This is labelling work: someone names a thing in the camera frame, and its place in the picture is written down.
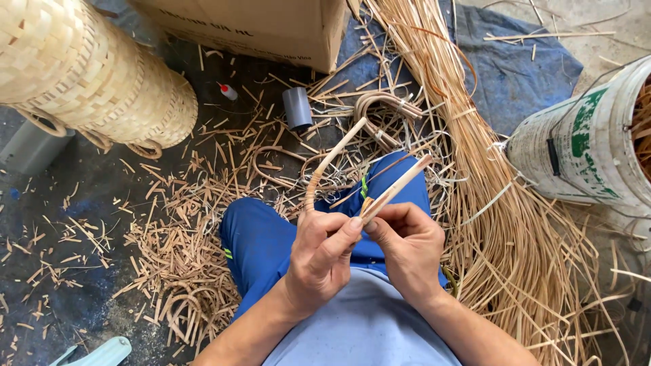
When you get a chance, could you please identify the person's blue trousers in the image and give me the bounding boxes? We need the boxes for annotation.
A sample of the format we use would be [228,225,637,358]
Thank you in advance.
[219,151,449,322]

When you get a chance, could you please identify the person's grey shirt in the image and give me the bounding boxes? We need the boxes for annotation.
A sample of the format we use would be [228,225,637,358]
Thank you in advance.
[262,267,463,366]

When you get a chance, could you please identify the blue tarp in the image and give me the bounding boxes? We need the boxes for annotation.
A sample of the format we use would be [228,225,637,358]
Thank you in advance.
[325,0,585,137]

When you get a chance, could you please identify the pale green plastic object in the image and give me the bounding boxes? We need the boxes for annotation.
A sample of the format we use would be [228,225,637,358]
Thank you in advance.
[48,336,133,366]

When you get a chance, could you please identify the short grey plastic pipe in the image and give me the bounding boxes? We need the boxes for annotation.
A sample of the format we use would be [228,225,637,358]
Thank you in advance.
[282,87,314,132]

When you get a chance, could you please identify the person's right hand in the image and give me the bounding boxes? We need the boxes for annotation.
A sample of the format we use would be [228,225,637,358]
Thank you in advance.
[363,202,448,307]

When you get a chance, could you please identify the white plastic bucket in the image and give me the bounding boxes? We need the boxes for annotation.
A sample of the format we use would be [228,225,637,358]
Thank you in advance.
[505,55,651,209]

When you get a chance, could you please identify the person's left hand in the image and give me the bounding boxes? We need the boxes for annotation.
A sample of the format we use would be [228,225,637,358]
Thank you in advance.
[284,210,365,320]

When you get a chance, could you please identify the heap of rattan scraps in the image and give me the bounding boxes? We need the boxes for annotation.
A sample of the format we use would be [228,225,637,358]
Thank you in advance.
[0,43,367,359]

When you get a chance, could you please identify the bundle of bent rattan handles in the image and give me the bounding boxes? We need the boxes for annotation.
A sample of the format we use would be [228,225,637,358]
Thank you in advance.
[353,91,424,150]

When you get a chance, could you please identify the large grey plastic pipe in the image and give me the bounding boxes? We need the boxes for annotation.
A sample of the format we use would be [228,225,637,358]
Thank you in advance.
[0,118,76,176]

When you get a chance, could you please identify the heap of long rattan strips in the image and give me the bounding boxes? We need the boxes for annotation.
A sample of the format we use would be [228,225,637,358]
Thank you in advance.
[356,0,651,366]

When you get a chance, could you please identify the thin rattan wrapping strip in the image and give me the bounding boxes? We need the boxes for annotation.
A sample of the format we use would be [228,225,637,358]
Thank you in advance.
[329,155,414,210]

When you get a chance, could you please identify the bent rattan handle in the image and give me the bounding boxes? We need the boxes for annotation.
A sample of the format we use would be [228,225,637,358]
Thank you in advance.
[251,145,308,190]
[303,117,434,225]

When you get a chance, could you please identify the woven bamboo basket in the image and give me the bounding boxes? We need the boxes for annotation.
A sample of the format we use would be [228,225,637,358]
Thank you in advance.
[126,53,199,160]
[76,23,156,152]
[0,0,120,138]

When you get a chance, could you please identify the brown cardboard box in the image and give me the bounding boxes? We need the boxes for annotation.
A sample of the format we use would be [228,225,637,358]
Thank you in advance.
[130,0,353,75]

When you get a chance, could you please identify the pile of bent rattan handles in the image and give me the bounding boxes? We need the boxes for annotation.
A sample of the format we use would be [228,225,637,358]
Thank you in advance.
[155,282,224,349]

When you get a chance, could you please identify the loose bent rattan handle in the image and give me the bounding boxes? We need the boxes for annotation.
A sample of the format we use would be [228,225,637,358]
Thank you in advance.
[251,145,308,190]

